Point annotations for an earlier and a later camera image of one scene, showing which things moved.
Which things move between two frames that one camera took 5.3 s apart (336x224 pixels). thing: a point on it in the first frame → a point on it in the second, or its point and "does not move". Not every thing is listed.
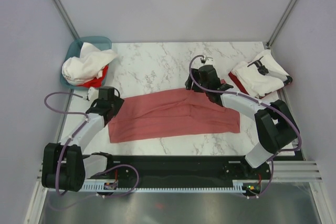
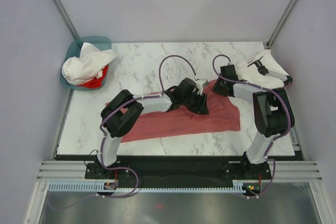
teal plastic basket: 102,43 does not move
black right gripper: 196,74 → 216,88
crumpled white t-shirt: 78,71 does not move
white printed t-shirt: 262,76 does not move
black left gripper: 118,102 → 201,108
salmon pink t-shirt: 174,114 does not move
